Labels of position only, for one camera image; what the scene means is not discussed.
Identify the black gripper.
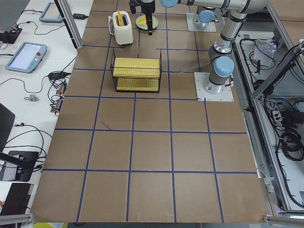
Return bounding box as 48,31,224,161
140,0,155,36

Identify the cream white toaster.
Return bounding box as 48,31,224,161
112,10,133,45

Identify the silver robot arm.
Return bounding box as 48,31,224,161
192,6,224,29
161,0,269,95

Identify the yellow bread slice in toaster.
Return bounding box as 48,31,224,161
117,10,123,27

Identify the light green plate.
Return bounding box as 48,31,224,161
135,15,159,30

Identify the yellow food on plate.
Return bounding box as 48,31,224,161
138,18,147,26

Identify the yellow block in rack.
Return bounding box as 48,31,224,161
113,57,160,92

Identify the black power adapter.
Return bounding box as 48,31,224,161
73,13,88,20

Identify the far blue teach pendant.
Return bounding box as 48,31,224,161
39,2,63,23

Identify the blue teach pendant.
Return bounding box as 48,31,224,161
39,2,63,23
5,42,47,74

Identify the small circuit board upper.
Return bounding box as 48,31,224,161
56,80,67,96

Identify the small circuit board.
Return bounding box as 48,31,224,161
56,80,67,96
50,97,64,115

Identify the white crumpled paper bag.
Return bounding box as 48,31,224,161
253,38,276,67

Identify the small circuit board lower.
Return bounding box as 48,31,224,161
50,97,64,115

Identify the near blue teach pendant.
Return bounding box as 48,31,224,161
5,42,47,74

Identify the black box with red button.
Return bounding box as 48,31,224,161
0,28,22,44

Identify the small metal clamp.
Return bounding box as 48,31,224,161
24,94,39,102

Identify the black monitor edge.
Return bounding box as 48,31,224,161
0,104,15,152

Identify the black monitor stand base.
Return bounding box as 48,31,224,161
0,151,39,182

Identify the white toaster power cable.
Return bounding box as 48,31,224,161
108,15,115,36

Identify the black wire basket rack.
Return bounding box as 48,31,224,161
110,48,163,93

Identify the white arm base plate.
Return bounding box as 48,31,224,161
186,13,216,32
194,72,234,102

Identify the aluminium frame post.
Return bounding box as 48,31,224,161
54,0,83,50

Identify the black cable bundle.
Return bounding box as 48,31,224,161
263,99,304,167

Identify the aluminium side frame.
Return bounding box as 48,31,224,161
235,0,304,227

